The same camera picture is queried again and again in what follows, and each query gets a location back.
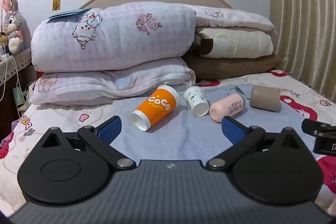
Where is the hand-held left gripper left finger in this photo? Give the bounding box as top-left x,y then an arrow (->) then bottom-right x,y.
39,116 -> 137,170

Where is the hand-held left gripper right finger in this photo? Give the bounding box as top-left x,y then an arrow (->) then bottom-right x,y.
206,117 -> 305,170

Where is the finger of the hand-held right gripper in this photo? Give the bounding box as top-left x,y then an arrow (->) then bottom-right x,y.
301,118 -> 336,136

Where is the pink cup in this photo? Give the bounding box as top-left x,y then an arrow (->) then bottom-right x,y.
209,92 -> 246,123

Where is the taupe cup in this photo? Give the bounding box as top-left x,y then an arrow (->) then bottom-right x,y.
249,85 -> 281,113

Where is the white green-print paper cup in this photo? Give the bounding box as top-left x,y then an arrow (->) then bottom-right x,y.
183,86 -> 209,117

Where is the orange paper cup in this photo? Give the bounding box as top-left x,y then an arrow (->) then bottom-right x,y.
131,85 -> 181,131

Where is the light blue cloth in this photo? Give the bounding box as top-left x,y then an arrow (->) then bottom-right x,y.
110,84 -> 319,161

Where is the pink heart-print folded quilt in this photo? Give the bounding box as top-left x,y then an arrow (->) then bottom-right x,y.
29,57 -> 197,106

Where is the brown pillow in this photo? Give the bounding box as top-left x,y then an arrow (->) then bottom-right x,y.
184,52 -> 282,80

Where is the cream folded blanket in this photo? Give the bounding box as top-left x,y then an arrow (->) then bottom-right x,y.
196,27 -> 274,59

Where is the pink checked folded quilt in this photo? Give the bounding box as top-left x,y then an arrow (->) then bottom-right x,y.
31,1 -> 197,73

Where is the green pouch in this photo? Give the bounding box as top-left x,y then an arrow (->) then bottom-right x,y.
14,87 -> 26,107

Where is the beige curtain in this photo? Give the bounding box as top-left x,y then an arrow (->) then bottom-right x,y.
266,0 -> 336,104

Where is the white pink-print quilt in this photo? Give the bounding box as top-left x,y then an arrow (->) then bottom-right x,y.
184,4 -> 277,36

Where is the bedside table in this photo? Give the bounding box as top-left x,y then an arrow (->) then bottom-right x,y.
0,48 -> 37,140

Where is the grey plush rabbit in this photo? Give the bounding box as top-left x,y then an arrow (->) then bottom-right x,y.
2,0 -> 25,54

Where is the white cable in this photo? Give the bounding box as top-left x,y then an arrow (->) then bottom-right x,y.
0,43 -> 21,112

